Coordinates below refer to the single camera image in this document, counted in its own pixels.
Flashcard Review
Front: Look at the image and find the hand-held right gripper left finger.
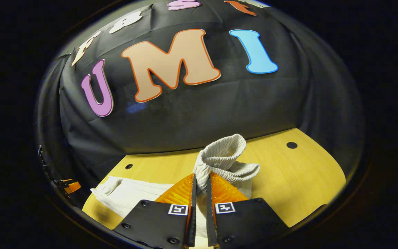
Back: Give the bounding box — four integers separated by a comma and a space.
113, 174, 197, 249

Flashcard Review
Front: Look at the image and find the black backdrop cloth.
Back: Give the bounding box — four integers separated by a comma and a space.
35, 0, 365, 208

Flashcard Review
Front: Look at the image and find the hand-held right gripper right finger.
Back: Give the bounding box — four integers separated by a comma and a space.
206, 171, 289, 249

